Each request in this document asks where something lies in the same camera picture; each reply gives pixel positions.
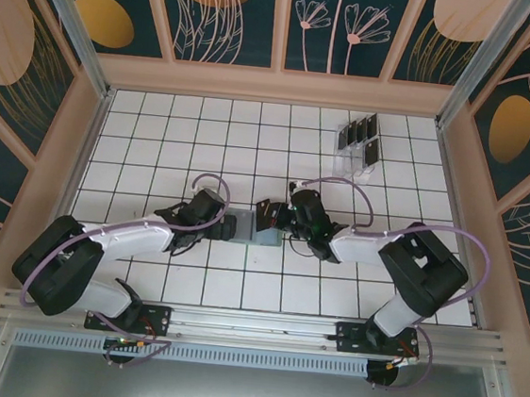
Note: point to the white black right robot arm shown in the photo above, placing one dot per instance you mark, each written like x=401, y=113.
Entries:
x=364, y=244

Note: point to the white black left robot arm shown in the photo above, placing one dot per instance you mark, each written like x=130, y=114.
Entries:
x=133, y=237

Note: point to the clear acrylic card stand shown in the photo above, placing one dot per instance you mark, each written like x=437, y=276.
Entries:
x=346, y=166

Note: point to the black credit card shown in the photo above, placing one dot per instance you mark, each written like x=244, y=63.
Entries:
x=371, y=153
x=372, y=126
x=362, y=129
x=345, y=138
x=353, y=133

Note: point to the grey metal sheet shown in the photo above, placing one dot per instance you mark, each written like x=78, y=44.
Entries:
x=249, y=396

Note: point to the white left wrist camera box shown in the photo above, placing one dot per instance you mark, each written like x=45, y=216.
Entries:
x=203, y=188

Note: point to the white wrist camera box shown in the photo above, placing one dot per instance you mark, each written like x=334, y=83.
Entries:
x=203, y=188
x=297, y=184

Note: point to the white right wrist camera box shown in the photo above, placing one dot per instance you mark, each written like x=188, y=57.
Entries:
x=297, y=184

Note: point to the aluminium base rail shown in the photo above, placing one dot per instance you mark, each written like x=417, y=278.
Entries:
x=256, y=323

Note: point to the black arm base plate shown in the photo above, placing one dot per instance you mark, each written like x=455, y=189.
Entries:
x=157, y=320
x=350, y=338

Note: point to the wall panel with pink flowers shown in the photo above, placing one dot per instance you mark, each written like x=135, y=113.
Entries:
x=337, y=49

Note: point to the dark wall panel with oval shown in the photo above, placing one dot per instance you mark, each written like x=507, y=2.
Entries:
x=103, y=20

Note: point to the wall panel oval and ferns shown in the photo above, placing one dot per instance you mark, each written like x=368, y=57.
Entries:
x=514, y=130

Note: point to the aluminium frame post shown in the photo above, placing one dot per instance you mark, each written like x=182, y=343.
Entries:
x=476, y=64
x=79, y=22

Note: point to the wall panel pink circle grasses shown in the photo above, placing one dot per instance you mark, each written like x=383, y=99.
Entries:
x=455, y=14

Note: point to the wall panel large pink circle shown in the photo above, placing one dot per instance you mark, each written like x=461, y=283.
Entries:
x=2, y=38

